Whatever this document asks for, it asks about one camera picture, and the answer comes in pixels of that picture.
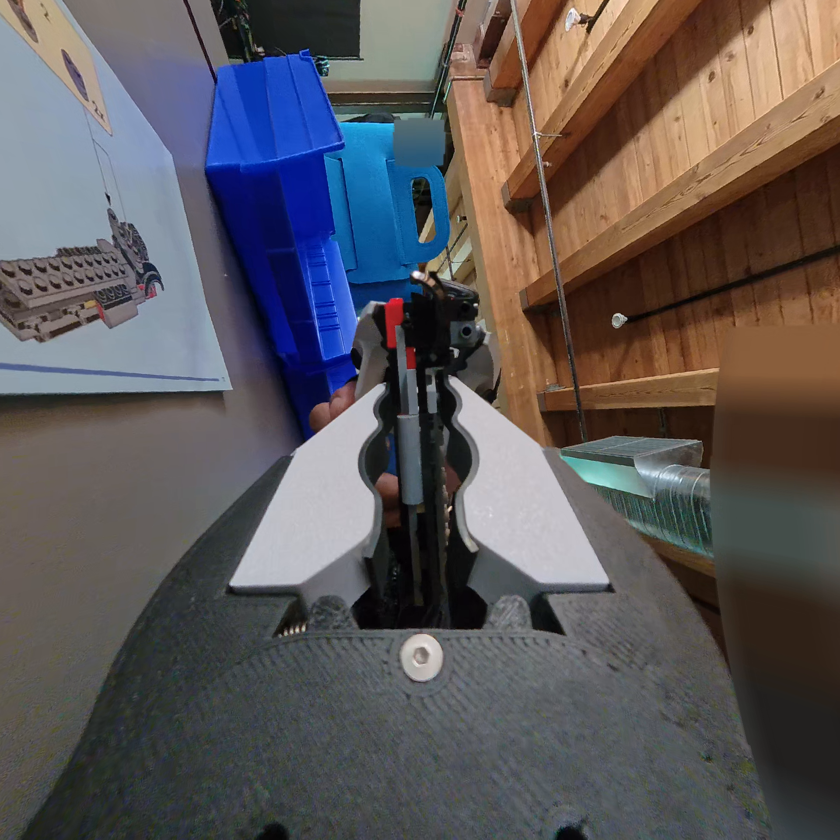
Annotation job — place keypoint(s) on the blue plastic storage bin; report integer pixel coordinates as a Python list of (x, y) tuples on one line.
[(269, 197), (321, 400)]

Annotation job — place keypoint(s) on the blue felt bag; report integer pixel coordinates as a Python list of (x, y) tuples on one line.
[(374, 210)]

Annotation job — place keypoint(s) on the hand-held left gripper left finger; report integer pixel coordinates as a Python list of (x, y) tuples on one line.
[(308, 512)]

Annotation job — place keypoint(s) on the silver ventilation duct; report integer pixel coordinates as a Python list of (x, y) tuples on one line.
[(656, 499)]

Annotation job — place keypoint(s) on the black metal ceiling pipe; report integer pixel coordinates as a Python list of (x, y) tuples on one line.
[(544, 197)]

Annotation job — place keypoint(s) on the open instruction booklet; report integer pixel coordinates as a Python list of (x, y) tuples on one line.
[(79, 197)]

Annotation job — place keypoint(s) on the person's right hand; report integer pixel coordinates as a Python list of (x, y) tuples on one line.
[(331, 410)]

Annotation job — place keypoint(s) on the grey desk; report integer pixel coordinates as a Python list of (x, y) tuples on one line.
[(98, 492)]

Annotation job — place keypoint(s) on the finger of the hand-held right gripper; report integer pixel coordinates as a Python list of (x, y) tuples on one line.
[(375, 348), (484, 374)]

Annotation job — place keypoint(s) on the grey black toy brick model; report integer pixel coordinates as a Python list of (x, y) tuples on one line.
[(410, 459)]

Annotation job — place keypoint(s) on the small white ceiling fixture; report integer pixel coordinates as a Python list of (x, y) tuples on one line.
[(574, 19), (620, 320)]

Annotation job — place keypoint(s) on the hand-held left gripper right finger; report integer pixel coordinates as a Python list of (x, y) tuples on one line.
[(538, 518)]

